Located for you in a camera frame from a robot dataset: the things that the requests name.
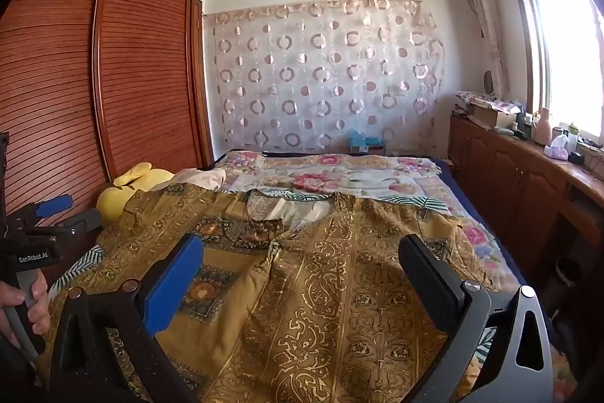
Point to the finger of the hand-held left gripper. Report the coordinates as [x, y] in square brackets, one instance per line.
[80, 224]
[54, 204]

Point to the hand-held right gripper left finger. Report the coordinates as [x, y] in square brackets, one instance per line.
[172, 285]

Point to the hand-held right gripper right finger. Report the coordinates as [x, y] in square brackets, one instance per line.
[434, 285]

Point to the golden patterned garment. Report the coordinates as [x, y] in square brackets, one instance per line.
[330, 289]

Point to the person's left hand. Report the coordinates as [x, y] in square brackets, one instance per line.
[38, 304]

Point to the leaf print bedsheet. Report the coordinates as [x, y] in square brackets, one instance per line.
[80, 263]

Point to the yellow plush toy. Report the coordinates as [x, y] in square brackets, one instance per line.
[118, 195]

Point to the beige cloth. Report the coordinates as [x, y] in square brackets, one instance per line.
[203, 178]

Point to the floral quilt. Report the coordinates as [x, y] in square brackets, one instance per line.
[420, 157]

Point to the wooden cabinet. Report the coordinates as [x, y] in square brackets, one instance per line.
[509, 176]

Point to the floral blanket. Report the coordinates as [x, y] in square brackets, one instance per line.
[330, 181]

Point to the blue plastic bag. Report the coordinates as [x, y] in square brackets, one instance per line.
[363, 138]

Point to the cardboard box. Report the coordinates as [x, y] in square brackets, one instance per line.
[490, 116]

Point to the tissue bag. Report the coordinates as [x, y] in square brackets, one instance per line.
[557, 148]

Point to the pink jug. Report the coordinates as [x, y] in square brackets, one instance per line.
[542, 129]

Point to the patterned cloth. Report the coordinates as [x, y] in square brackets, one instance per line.
[476, 98]

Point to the small black charger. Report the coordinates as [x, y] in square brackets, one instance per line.
[576, 157]

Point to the green lid bottle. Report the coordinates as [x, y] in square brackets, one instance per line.
[573, 138]

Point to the small round fan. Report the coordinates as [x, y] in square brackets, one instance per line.
[489, 82]

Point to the circle patterned sheer curtain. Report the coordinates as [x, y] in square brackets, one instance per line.
[321, 72]

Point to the pale window drape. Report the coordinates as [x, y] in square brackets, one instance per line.
[486, 30]

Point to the wooden framed window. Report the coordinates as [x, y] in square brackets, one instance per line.
[566, 53]

